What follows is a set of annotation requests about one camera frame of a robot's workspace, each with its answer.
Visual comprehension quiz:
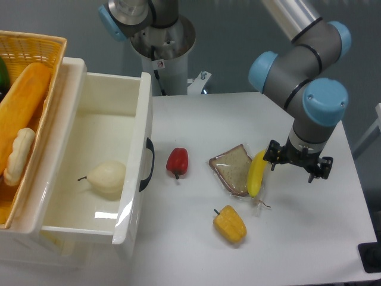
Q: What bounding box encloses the white top drawer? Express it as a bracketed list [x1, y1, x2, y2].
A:
[42, 73, 152, 245]

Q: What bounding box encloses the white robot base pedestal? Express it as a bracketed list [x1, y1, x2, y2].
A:
[130, 15, 211, 96]

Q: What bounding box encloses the yellow bell pepper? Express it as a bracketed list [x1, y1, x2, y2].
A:
[213, 205, 247, 244]

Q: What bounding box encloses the pale white pear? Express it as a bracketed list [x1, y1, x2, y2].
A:
[77, 160, 126, 194]

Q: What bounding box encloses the bread slice in plastic bag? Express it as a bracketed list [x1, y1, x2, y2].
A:
[208, 144, 271, 217]

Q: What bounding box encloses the orange baguette loaf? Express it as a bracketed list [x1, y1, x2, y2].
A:
[1, 63, 51, 172]

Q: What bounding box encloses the green vegetable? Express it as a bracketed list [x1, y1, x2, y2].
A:
[0, 58, 11, 101]

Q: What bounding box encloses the white frame at right edge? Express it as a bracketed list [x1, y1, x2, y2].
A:
[352, 103, 380, 160]

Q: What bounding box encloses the red bell pepper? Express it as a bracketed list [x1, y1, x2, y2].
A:
[166, 148, 189, 179]

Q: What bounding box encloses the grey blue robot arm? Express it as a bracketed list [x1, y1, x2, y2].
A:
[98, 1, 352, 179]

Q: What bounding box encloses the yellow banana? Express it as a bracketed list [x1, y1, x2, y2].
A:
[246, 150, 267, 197]

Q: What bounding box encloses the white drawer cabinet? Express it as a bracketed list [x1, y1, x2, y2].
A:
[1, 58, 135, 265]

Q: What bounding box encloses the black drawer handle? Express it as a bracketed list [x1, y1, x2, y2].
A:
[139, 137, 155, 192]

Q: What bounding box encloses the cream twisted bread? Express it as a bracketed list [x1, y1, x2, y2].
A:
[3, 128, 35, 186]

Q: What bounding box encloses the yellow wicker basket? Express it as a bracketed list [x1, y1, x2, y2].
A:
[1, 30, 67, 229]

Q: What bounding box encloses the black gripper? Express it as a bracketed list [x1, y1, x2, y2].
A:
[263, 139, 333, 183]

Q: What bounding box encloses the black device at table edge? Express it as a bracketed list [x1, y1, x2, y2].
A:
[358, 242, 380, 273]

